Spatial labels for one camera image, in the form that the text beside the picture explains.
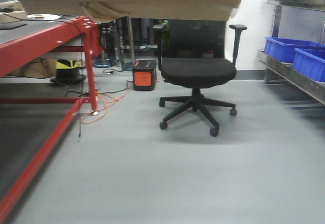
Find steel shelf rack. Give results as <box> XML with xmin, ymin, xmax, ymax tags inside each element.
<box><xmin>256</xmin><ymin>0</ymin><xmax>324</xmax><ymax>104</ymax></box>

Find black orange power station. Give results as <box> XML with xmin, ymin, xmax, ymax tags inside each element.
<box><xmin>133</xmin><ymin>59</ymin><xmax>157</xmax><ymax>91</ymax></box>

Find blue bin on shelf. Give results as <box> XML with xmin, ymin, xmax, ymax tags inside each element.
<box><xmin>264</xmin><ymin>37</ymin><xmax>324</xmax><ymax>63</ymax></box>

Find red metal workbench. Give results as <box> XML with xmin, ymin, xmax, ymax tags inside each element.
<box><xmin>1</xmin><ymin>16</ymin><xmax>100</xmax><ymax>223</ymax></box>

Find yellow black striped cone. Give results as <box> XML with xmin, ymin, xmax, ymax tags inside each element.
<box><xmin>50</xmin><ymin>59</ymin><xmax>86</xmax><ymax>85</ymax></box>

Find blue bin front right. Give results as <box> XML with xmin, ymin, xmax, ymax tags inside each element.
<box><xmin>293</xmin><ymin>48</ymin><xmax>324</xmax><ymax>83</ymax></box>

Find black office chair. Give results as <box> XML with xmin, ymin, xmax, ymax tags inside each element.
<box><xmin>153</xmin><ymin>19</ymin><xmax>247</xmax><ymax>137</ymax></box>

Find orange cable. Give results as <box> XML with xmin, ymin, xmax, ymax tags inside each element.
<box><xmin>80</xmin><ymin>78</ymin><xmax>166</xmax><ymax>125</ymax></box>

